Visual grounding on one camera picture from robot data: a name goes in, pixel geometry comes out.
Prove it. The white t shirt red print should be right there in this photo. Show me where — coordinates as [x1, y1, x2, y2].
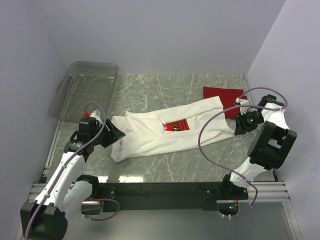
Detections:
[111, 99, 234, 162]

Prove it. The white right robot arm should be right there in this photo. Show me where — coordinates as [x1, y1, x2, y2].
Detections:
[220, 94, 297, 199]

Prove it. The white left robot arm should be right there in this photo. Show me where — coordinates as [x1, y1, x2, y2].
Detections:
[20, 114, 125, 240]

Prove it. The folded red t shirt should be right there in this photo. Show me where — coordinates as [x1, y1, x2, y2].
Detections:
[203, 86, 244, 114]

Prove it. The clear plastic bin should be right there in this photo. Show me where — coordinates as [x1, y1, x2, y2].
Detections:
[48, 61, 119, 123]

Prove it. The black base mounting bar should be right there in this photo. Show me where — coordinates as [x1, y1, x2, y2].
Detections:
[88, 182, 249, 212]

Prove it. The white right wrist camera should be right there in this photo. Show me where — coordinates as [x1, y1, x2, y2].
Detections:
[234, 97, 250, 106]

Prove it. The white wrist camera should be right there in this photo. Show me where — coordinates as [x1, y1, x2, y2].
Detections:
[234, 97, 250, 106]
[83, 109, 103, 124]

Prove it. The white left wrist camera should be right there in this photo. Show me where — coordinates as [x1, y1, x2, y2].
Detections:
[83, 109, 103, 124]

